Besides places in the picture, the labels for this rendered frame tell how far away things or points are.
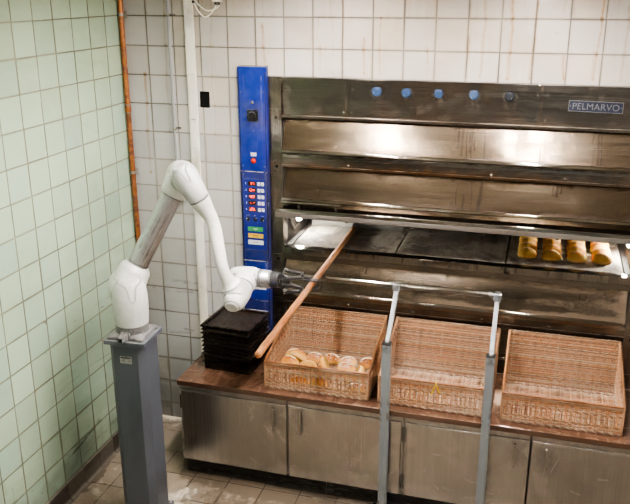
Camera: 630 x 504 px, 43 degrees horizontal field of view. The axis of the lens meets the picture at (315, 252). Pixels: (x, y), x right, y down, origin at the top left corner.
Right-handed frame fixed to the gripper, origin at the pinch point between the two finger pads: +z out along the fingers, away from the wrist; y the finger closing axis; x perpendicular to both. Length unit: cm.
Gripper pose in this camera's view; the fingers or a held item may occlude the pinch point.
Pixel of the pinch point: (311, 283)
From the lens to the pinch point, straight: 379.0
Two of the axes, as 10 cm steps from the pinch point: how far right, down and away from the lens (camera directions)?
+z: 9.6, 0.9, -2.6
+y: 0.0, 9.5, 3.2
